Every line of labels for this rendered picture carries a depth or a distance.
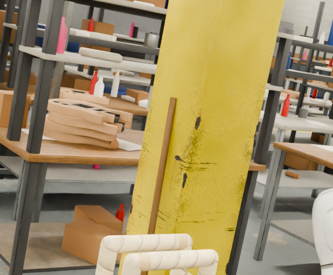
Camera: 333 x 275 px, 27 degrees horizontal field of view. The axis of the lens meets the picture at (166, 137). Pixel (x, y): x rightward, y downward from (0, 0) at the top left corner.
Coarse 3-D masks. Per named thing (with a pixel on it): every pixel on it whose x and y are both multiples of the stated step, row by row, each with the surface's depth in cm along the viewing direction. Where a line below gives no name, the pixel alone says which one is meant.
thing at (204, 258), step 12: (144, 252) 117; (156, 252) 118; (168, 252) 119; (180, 252) 121; (192, 252) 122; (204, 252) 124; (132, 264) 114; (144, 264) 115; (156, 264) 117; (168, 264) 118; (180, 264) 120; (192, 264) 121; (204, 264) 123
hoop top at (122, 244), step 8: (104, 240) 121; (112, 240) 121; (120, 240) 122; (128, 240) 123; (136, 240) 124; (144, 240) 125; (152, 240) 126; (160, 240) 127; (168, 240) 128; (176, 240) 129; (184, 240) 130; (120, 248) 122; (128, 248) 123; (136, 248) 124; (144, 248) 125; (152, 248) 126; (160, 248) 127; (168, 248) 128; (176, 248) 129; (184, 248) 131
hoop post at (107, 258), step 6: (102, 246) 121; (102, 252) 121; (108, 252) 121; (114, 252) 121; (102, 258) 121; (108, 258) 121; (114, 258) 122; (102, 264) 121; (108, 264) 121; (114, 264) 123; (96, 270) 122; (102, 270) 122; (108, 270) 122
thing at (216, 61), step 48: (192, 0) 220; (240, 0) 214; (192, 48) 219; (240, 48) 219; (192, 96) 217; (240, 96) 224; (144, 144) 238; (192, 144) 217; (240, 144) 229; (144, 192) 236; (192, 192) 222; (240, 192) 234; (192, 240) 227
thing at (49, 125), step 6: (48, 114) 375; (48, 120) 357; (48, 126) 355; (54, 126) 353; (60, 126) 352; (66, 126) 352; (60, 132) 352; (66, 132) 353; (72, 132) 353; (78, 132) 355; (84, 132) 356; (90, 132) 357; (96, 132) 356; (96, 138) 356; (102, 138) 355; (108, 138) 355; (114, 138) 357
